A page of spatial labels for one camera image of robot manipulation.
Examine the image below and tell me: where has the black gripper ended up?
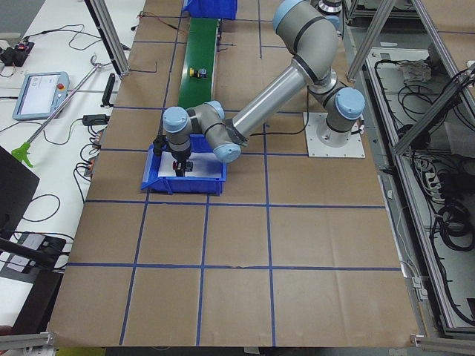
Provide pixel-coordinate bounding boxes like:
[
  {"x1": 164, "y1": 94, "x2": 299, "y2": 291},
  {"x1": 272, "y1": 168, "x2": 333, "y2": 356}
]
[{"x1": 171, "y1": 150, "x2": 191, "y2": 177}]

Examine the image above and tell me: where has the yellow push button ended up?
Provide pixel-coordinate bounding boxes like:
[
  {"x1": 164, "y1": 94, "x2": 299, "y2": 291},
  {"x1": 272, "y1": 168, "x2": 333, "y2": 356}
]
[{"x1": 189, "y1": 67, "x2": 208, "y2": 79}]

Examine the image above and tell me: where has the red push button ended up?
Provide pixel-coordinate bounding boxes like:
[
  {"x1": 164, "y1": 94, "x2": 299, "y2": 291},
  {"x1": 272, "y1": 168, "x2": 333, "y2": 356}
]
[{"x1": 172, "y1": 160, "x2": 193, "y2": 173}]

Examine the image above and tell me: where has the white foam pad left bin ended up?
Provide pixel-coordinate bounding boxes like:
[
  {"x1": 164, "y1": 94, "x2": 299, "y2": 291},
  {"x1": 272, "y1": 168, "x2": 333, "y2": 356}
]
[{"x1": 157, "y1": 152, "x2": 223, "y2": 178}]

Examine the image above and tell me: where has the left blue plastic bin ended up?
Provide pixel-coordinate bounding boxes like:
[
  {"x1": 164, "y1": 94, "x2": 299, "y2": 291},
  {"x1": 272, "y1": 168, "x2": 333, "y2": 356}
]
[{"x1": 141, "y1": 134, "x2": 227, "y2": 195}]

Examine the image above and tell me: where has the blue plastic bin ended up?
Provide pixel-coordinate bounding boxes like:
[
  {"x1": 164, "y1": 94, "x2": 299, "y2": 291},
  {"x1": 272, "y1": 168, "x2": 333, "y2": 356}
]
[
  {"x1": 183, "y1": 0, "x2": 238, "y2": 20},
  {"x1": 141, "y1": 134, "x2": 227, "y2": 195}
]

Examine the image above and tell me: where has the black handheld bar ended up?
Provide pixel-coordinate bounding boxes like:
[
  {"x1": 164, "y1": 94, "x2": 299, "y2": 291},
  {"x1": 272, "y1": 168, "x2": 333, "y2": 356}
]
[{"x1": 101, "y1": 73, "x2": 116, "y2": 108}]

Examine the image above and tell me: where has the black power adapter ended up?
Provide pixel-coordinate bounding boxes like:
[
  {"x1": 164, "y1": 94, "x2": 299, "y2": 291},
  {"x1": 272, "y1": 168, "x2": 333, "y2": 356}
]
[{"x1": 82, "y1": 114, "x2": 110, "y2": 126}]

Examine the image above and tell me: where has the green conveyor belt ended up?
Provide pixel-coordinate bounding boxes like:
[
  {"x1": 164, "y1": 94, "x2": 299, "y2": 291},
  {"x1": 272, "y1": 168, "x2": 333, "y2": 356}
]
[{"x1": 177, "y1": 18, "x2": 220, "y2": 108}]

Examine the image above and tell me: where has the reacher grabber tool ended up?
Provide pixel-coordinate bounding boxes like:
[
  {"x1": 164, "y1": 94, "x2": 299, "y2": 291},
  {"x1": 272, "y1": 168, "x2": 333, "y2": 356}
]
[{"x1": 11, "y1": 54, "x2": 108, "y2": 168}]

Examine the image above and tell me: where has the teach pendant tablet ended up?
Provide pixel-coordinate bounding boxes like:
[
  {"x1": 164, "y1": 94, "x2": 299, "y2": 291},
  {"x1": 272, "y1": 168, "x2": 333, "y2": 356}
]
[{"x1": 12, "y1": 71, "x2": 70, "y2": 121}]

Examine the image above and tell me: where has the right blue plastic bin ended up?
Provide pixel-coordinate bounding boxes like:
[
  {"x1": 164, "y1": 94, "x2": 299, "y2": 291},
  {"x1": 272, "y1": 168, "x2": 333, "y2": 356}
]
[{"x1": 183, "y1": 0, "x2": 238, "y2": 20}]

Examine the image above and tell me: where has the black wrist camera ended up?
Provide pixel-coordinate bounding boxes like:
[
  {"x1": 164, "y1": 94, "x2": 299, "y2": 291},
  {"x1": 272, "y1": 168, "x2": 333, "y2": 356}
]
[{"x1": 153, "y1": 134, "x2": 166, "y2": 156}]

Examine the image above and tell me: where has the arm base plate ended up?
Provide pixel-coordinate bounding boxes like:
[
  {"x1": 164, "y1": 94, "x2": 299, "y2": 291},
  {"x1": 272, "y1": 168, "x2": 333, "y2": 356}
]
[{"x1": 303, "y1": 113, "x2": 366, "y2": 159}]

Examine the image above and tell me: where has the aluminium frame post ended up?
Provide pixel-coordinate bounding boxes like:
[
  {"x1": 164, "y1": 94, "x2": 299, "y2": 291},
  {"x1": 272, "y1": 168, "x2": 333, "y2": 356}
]
[{"x1": 85, "y1": 0, "x2": 130, "y2": 78}]

